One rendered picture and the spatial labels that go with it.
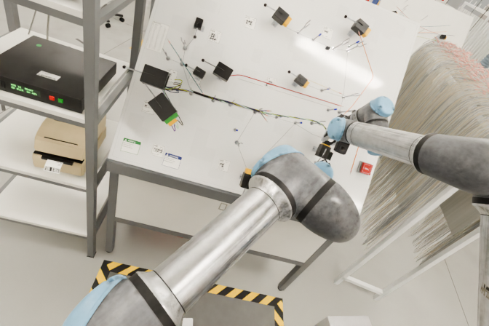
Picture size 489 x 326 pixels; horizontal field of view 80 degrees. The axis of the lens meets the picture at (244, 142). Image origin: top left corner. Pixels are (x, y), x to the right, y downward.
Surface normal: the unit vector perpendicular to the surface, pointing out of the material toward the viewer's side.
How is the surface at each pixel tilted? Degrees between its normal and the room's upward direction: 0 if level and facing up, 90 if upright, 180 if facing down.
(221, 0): 52
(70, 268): 0
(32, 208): 0
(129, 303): 21
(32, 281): 0
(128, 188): 90
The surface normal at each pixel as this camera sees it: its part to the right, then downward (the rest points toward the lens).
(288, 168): 0.02, -0.72
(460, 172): -0.69, 0.30
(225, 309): 0.33, -0.72
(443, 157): -0.77, -0.12
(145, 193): -0.06, 0.64
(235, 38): 0.15, 0.07
